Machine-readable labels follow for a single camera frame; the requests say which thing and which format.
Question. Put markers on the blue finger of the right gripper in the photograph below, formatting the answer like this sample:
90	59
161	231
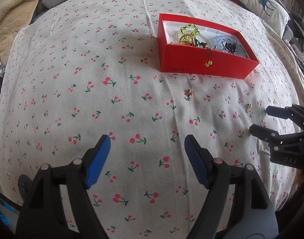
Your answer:
265	134
283	113

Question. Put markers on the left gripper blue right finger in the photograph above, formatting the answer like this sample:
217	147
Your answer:
197	158

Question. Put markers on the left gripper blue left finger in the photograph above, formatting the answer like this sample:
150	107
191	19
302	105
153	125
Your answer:
94	160

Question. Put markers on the small silver gold earring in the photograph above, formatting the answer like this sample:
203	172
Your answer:
190	93

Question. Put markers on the black flower hair clip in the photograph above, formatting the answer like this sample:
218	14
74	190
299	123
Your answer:
230	47

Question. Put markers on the right hand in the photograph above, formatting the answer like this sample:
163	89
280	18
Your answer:
299	178

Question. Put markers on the grey office chair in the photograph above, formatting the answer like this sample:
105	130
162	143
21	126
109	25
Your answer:
294	34

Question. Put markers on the cherry print bed sheet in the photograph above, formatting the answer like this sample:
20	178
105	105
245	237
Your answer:
91	67

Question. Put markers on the white deer print pillow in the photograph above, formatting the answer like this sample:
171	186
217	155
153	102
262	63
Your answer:
271	12

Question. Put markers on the red cardboard box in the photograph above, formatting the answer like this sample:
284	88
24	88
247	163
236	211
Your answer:
195	46

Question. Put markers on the beige quilted blanket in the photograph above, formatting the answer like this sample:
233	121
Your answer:
14	15

